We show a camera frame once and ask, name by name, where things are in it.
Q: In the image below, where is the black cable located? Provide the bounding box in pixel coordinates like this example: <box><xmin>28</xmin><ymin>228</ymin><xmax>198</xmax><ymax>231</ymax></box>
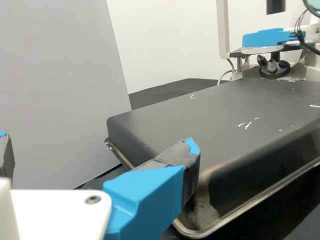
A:
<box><xmin>293</xmin><ymin>9</ymin><xmax>320</xmax><ymax>55</ymax></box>

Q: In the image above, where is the cream microscope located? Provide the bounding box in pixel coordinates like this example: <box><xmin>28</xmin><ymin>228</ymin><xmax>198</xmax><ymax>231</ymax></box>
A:
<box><xmin>216</xmin><ymin>0</ymin><xmax>320</xmax><ymax>82</ymax></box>

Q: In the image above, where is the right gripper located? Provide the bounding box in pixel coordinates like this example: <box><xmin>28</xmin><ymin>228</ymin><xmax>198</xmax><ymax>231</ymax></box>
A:
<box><xmin>241</xmin><ymin>23</ymin><xmax>320</xmax><ymax>48</ymax></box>

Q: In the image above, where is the white cable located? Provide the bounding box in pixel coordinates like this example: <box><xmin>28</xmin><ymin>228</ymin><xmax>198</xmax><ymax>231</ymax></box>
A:
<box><xmin>217</xmin><ymin>57</ymin><xmax>236</xmax><ymax>86</ymax></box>

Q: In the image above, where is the white box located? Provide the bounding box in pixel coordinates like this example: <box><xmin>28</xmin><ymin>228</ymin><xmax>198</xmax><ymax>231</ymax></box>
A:
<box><xmin>0</xmin><ymin>0</ymin><xmax>133</xmax><ymax>190</ymax></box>

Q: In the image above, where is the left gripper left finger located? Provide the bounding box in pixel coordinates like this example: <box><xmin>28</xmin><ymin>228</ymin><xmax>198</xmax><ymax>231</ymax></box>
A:
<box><xmin>0</xmin><ymin>129</ymin><xmax>16</xmax><ymax>179</ymax></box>

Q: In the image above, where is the black tray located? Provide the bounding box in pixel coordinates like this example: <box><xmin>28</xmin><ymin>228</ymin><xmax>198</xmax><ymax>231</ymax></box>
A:
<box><xmin>103</xmin><ymin>76</ymin><xmax>320</xmax><ymax>240</ymax></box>

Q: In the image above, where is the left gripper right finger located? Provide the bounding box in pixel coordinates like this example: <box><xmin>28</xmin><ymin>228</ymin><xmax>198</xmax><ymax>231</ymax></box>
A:
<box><xmin>103</xmin><ymin>136</ymin><xmax>201</xmax><ymax>240</ymax></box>

